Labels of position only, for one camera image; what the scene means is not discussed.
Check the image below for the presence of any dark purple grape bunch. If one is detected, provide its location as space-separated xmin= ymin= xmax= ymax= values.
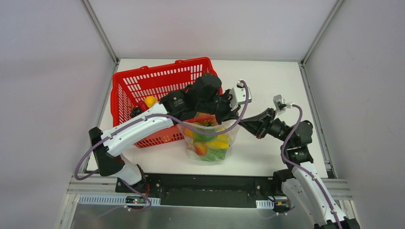
xmin=129 ymin=106 xmax=143 ymax=118

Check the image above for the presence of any yellow banana toy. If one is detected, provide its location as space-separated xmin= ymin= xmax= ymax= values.
xmin=206 ymin=133 xmax=231 ymax=149

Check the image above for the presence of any aluminium frame post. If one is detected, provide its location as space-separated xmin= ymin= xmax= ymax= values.
xmin=80 ymin=0 xmax=119 ymax=65
xmin=301 ymin=0 xmax=345 ymax=66

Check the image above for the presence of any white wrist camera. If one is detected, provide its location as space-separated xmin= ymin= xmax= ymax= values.
xmin=273 ymin=94 xmax=293 ymax=118
xmin=229 ymin=80 xmax=252 ymax=111

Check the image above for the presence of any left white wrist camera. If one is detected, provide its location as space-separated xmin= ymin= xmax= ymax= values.
xmin=229 ymin=80 xmax=252 ymax=111

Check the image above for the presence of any left aluminium frame post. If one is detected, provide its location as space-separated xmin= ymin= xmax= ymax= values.
xmin=80 ymin=0 xmax=119 ymax=65

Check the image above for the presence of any green orange mango toy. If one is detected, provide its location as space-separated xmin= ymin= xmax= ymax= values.
xmin=183 ymin=122 xmax=216 ymax=142

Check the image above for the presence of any dark red pepper toy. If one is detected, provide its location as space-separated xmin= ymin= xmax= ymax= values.
xmin=137 ymin=100 xmax=149 ymax=112

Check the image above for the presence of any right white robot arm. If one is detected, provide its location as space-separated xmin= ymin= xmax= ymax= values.
xmin=239 ymin=106 xmax=360 ymax=229

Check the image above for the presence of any red plastic shopping basket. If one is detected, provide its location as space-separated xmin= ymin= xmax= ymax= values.
xmin=110 ymin=57 xmax=224 ymax=149

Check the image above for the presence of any yellow pear toy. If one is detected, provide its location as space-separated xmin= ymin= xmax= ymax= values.
xmin=143 ymin=95 xmax=158 ymax=108

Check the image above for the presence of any right aluminium frame post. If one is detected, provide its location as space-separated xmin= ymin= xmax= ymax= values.
xmin=301 ymin=0 xmax=345 ymax=66

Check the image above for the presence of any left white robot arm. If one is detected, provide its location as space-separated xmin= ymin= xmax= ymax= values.
xmin=88 ymin=73 xmax=249 ymax=193

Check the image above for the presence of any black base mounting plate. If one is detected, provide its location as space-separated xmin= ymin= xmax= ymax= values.
xmin=132 ymin=173 xmax=288 ymax=208

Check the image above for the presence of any red peach toy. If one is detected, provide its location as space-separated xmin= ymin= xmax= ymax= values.
xmin=193 ymin=142 xmax=208 ymax=156

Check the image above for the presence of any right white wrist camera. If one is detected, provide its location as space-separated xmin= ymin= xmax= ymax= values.
xmin=273 ymin=94 xmax=293 ymax=118

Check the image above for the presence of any clear zip top bag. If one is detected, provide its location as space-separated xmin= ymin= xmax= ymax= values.
xmin=177 ymin=113 xmax=239 ymax=164

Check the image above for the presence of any green napa cabbage toy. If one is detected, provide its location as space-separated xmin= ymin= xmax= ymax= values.
xmin=200 ymin=148 xmax=228 ymax=162

